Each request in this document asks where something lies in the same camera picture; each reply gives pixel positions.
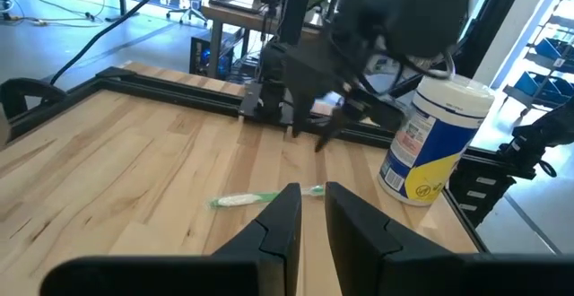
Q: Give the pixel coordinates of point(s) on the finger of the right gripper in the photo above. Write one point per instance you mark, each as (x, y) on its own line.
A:
(336, 123)
(302, 116)

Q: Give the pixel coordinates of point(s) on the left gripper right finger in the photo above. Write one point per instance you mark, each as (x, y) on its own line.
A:
(354, 242)

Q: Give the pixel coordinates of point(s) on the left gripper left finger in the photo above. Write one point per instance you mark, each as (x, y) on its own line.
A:
(278, 242)

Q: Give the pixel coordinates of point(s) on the green toothbrush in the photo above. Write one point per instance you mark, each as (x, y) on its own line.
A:
(242, 199)

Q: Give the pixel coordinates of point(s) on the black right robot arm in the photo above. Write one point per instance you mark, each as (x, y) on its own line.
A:
(403, 13)

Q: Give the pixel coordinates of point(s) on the white wipes canister yellow label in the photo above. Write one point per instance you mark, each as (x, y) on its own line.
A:
(430, 143)

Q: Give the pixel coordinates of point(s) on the wooden desk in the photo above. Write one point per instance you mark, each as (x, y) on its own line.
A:
(237, 15)

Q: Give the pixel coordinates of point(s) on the computer tower blue lights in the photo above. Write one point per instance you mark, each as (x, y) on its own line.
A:
(211, 58)

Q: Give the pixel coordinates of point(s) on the blue storage bin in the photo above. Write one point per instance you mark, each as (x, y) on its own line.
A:
(556, 49)
(538, 85)

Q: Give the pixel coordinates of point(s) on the black upright post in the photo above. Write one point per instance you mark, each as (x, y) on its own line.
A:
(296, 4)
(493, 22)

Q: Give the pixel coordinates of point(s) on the black frame hook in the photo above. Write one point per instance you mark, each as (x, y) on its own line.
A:
(27, 87)

